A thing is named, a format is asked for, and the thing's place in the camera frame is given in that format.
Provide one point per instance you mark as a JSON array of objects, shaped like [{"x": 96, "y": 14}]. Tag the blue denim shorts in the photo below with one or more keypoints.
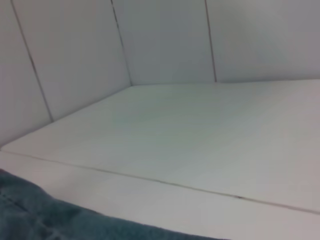
[{"x": 37, "y": 215}]

